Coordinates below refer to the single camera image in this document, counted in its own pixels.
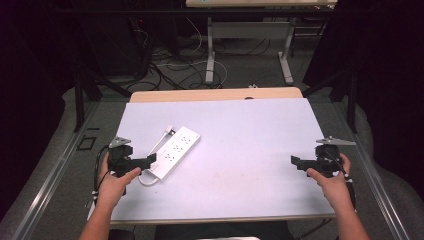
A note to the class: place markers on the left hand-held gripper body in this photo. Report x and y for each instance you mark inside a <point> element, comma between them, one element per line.
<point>120,158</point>

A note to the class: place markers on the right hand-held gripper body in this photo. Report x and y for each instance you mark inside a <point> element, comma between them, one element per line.
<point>328,160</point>

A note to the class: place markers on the white power strip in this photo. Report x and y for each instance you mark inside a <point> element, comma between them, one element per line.
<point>176,150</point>

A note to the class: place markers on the person's right hand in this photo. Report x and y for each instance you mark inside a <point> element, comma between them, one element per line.
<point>331,188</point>

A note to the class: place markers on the person's left hand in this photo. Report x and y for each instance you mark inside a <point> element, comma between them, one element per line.
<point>113,186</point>

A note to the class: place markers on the white table mat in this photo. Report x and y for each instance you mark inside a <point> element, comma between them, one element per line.
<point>240,160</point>

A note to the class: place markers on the black metal stand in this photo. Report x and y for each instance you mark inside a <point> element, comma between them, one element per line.
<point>80,100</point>
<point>350,100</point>

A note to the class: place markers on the light desk top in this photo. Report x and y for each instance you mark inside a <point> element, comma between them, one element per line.
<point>260,3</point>

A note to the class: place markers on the black square floor frame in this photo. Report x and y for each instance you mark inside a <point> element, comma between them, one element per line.
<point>86,143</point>

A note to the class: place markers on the aluminium floor rail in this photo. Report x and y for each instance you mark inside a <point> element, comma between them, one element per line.
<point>376,186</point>
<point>50,180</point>

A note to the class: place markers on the white desk frame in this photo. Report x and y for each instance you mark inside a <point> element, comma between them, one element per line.
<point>210,60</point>

